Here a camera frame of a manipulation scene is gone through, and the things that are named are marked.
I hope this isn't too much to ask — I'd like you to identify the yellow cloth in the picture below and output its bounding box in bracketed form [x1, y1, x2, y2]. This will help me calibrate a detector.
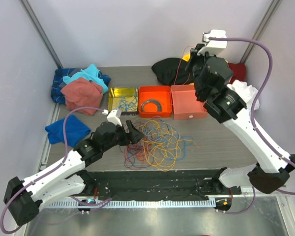
[182, 54, 190, 62]

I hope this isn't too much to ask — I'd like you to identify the dark red cloth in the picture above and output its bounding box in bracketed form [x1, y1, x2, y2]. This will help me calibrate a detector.
[228, 62, 246, 84]

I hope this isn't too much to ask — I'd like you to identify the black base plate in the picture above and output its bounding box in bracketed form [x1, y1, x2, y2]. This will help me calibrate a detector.
[81, 170, 241, 202]

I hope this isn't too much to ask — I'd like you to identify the gold tin box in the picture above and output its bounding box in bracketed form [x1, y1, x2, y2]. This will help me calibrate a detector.
[108, 87, 139, 116]

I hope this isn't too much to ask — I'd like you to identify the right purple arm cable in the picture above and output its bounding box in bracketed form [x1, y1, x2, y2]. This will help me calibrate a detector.
[208, 36, 295, 215]

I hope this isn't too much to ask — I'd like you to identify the salmon pink cloth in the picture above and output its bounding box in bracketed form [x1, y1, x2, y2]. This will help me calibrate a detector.
[61, 77, 103, 111]

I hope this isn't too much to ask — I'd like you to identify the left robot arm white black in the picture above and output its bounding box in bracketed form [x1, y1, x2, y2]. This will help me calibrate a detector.
[3, 120, 144, 227]

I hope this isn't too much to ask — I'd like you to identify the white slotted cable duct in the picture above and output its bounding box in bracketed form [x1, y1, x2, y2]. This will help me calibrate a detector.
[46, 198, 216, 209]

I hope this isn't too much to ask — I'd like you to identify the right aluminium frame post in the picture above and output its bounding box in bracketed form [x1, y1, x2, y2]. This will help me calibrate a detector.
[240, 0, 282, 63]

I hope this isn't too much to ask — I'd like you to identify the cyan cloth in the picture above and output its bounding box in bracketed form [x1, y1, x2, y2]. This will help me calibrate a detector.
[62, 63, 111, 93]

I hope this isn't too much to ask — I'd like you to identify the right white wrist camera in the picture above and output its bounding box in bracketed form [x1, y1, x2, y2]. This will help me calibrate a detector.
[197, 29, 227, 56]

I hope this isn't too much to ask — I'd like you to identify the royal blue cloth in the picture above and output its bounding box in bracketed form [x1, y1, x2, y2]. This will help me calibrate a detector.
[45, 115, 91, 148]

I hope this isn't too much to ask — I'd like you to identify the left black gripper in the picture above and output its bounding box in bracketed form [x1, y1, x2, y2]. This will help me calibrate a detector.
[102, 119, 144, 151]

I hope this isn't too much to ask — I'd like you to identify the left aluminium frame post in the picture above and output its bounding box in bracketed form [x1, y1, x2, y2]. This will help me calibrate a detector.
[19, 0, 63, 68]

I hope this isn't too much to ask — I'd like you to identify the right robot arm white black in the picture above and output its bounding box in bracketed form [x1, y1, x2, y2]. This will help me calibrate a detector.
[186, 43, 295, 194]

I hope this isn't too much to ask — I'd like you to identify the white cloth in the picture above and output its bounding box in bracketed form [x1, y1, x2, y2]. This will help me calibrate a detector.
[227, 80, 258, 110]

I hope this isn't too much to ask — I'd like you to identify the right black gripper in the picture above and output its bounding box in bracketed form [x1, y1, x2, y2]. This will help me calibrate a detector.
[185, 44, 219, 99]

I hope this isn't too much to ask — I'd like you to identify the blue tangled wire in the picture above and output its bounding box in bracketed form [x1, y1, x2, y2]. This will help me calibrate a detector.
[124, 118, 195, 171]

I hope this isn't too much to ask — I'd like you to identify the orange square tray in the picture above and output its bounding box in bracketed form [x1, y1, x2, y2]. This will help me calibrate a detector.
[138, 86, 173, 118]

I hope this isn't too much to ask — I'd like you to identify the black cloth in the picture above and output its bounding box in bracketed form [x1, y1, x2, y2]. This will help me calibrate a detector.
[151, 58, 194, 86]

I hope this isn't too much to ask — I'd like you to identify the blue plaid cloth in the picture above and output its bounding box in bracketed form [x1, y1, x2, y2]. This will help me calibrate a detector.
[50, 67, 112, 104]

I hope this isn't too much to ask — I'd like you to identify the salmon pink square tray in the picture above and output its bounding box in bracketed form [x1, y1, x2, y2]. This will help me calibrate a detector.
[171, 84, 208, 120]

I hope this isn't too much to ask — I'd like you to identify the light blue wire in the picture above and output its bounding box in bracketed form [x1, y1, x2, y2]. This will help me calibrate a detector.
[118, 95, 139, 114]
[112, 94, 139, 113]

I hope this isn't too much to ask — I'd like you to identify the aluminium frame post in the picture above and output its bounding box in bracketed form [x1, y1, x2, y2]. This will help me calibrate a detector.
[19, 0, 63, 68]
[240, 0, 282, 63]

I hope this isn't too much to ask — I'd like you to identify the red tangled wire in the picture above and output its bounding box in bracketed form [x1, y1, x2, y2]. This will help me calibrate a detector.
[122, 122, 153, 171]

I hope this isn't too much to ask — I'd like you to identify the grey coiled wire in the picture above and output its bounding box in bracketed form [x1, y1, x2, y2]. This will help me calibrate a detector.
[141, 99, 164, 112]

